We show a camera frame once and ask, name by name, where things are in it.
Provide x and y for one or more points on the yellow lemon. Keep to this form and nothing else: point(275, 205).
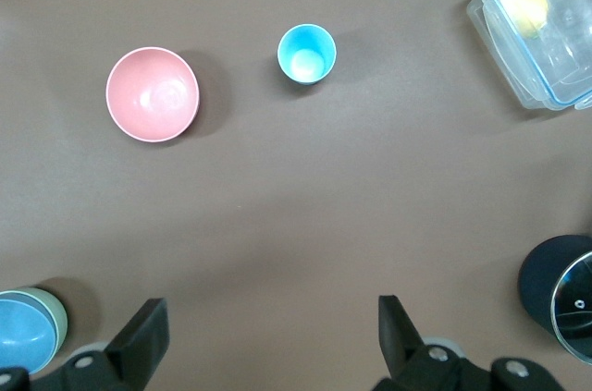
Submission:
point(525, 3)

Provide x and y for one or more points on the pink bowl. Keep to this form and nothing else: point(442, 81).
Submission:
point(152, 93)

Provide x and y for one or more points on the light blue cup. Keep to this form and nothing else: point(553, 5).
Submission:
point(305, 53)

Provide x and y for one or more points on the light green bowl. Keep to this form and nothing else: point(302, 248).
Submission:
point(57, 312)

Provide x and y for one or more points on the glass pot lid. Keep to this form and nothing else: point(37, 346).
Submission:
point(573, 317)

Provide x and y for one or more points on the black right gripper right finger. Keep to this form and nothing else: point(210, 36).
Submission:
point(425, 368)

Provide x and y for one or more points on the clear plastic food container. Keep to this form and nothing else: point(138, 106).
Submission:
point(564, 49)

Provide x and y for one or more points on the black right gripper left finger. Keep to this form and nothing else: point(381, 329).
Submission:
point(106, 368)

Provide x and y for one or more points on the blue bowl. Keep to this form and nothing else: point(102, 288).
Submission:
point(23, 335)

